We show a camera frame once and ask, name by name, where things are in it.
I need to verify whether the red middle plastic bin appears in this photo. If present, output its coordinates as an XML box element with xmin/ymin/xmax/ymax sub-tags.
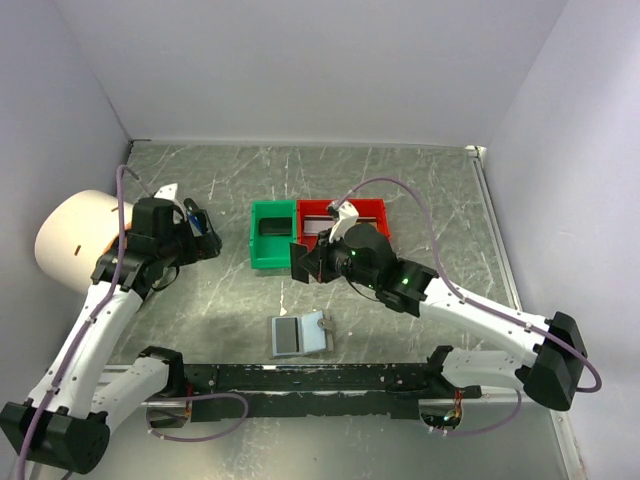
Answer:
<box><xmin>296</xmin><ymin>199</ymin><xmax>335</xmax><ymax>250</ymax></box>

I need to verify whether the dark card left in holder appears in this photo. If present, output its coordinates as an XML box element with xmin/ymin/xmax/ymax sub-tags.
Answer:
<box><xmin>275</xmin><ymin>317</ymin><xmax>299</xmax><ymax>355</ymax></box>

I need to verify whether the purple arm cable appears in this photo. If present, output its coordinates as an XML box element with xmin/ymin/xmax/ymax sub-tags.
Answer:
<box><xmin>12</xmin><ymin>164</ymin><xmax>250</xmax><ymax>480</ymax></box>
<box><xmin>329</xmin><ymin>177</ymin><xmax>604</xmax><ymax>437</ymax></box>

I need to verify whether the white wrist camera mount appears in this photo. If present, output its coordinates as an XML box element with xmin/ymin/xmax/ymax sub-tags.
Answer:
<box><xmin>153</xmin><ymin>183</ymin><xmax>185</xmax><ymax>224</ymax></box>
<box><xmin>327</xmin><ymin>200</ymin><xmax>359</xmax><ymax>243</ymax></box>

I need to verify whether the white silver card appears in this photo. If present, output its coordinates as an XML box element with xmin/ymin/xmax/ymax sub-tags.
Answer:
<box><xmin>302</xmin><ymin>216</ymin><xmax>334</xmax><ymax>237</ymax></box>

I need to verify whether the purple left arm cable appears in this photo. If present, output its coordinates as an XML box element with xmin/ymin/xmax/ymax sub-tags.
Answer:
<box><xmin>12</xmin><ymin>164</ymin><xmax>250</xmax><ymax>480</ymax></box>

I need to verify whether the white drum with orange lid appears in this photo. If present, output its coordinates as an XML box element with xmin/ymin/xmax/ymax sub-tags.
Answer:
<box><xmin>34</xmin><ymin>190</ymin><xmax>119</xmax><ymax>294</ymax></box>

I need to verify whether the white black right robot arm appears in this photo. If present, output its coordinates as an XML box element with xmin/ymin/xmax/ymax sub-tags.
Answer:
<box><xmin>290</xmin><ymin>224</ymin><xmax>587</xmax><ymax>411</ymax></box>

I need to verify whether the blue stapler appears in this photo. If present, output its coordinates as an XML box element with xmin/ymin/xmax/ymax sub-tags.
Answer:
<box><xmin>184</xmin><ymin>198</ymin><xmax>209</xmax><ymax>235</ymax></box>

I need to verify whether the red plastic bin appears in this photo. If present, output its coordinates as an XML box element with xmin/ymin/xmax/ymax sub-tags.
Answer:
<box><xmin>296</xmin><ymin>199</ymin><xmax>335</xmax><ymax>250</ymax></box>
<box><xmin>340</xmin><ymin>199</ymin><xmax>391</xmax><ymax>249</ymax></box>

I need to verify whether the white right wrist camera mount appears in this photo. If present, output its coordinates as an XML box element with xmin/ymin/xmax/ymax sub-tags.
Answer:
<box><xmin>327</xmin><ymin>200</ymin><xmax>359</xmax><ymax>243</ymax></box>

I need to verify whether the red right plastic bin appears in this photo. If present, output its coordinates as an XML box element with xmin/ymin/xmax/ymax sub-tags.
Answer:
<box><xmin>340</xmin><ymin>199</ymin><xmax>391</xmax><ymax>249</ymax></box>

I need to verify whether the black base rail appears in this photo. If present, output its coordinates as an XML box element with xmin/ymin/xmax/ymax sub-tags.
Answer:
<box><xmin>150</xmin><ymin>363</ymin><xmax>481</xmax><ymax>422</ymax></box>

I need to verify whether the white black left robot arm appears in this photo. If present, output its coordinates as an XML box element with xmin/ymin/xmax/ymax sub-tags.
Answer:
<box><xmin>1</xmin><ymin>197</ymin><xmax>222</xmax><ymax>479</ymax></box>

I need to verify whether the gold card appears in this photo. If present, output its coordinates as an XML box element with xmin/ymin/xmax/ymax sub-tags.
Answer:
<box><xmin>356</xmin><ymin>217</ymin><xmax>378</xmax><ymax>227</ymax></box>

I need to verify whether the grey card holder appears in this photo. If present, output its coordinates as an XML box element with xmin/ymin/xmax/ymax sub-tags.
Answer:
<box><xmin>267</xmin><ymin>310</ymin><xmax>335</xmax><ymax>358</ymax></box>

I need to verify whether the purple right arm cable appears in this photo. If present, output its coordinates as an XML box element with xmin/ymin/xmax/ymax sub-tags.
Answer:
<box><xmin>329</xmin><ymin>177</ymin><xmax>604</xmax><ymax>437</ymax></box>

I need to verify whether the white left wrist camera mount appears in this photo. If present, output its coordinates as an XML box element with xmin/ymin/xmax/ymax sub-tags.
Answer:
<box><xmin>153</xmin><ymin>183</ymin><xmax>185</xmax><ymax>224</ymax></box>

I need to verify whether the green plastic bin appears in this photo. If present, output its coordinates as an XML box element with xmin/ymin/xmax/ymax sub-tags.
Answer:
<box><xmin>249</xmin><ymin>200</ymin><xmax>297</xmax><ymax>270</ymax></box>

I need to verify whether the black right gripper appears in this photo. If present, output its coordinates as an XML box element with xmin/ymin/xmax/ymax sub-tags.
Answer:
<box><xmin>299</xmin><ymin>226</ymin><xmax>379</xmax><ymax>290</ymax></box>

